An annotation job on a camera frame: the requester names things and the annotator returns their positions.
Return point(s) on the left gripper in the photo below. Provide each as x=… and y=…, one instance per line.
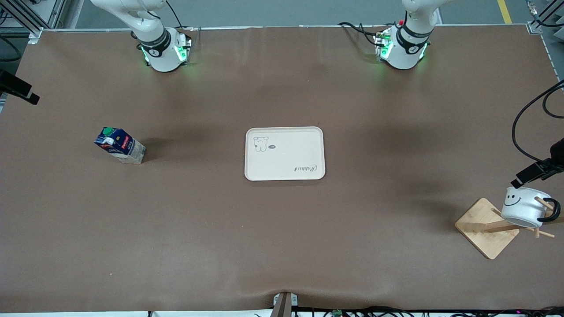
x=556, y=161

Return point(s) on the blue milk carton green cap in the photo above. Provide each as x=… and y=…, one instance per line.
x=123, y=147

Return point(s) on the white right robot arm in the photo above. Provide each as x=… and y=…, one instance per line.
x=161, y=57

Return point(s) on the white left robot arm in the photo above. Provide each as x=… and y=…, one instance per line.
x=403, y=57

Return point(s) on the cream tray with bear print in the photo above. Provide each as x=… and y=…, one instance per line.
x=286, y=160

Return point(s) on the wooden mug tree stand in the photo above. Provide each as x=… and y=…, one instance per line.
x=484, y=237

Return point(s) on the aluminium extrusion frame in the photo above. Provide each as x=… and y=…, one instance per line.
x=535, y=27
x=26, y=17

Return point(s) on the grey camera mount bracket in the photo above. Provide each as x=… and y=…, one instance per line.
x=284, y=306

